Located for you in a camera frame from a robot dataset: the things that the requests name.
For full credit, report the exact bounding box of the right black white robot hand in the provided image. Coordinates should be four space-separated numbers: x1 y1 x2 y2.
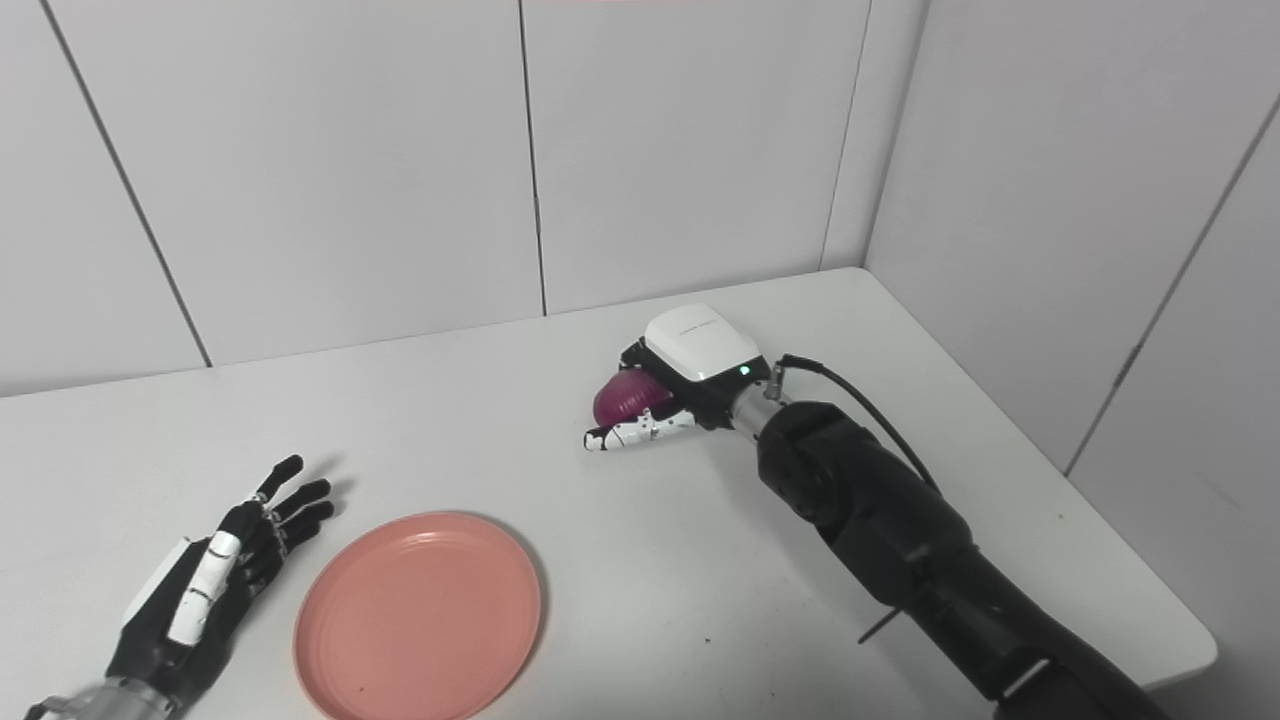
584 304 773 454

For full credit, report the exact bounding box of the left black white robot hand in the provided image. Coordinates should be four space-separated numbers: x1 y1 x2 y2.
104 455 336 703

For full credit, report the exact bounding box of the purple onion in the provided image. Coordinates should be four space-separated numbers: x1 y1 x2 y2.
593 368 674 427

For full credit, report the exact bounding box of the pink round plate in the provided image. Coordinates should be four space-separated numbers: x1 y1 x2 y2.
293 512 543 720

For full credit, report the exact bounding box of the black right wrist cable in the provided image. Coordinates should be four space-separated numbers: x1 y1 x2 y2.
764 354 943 497

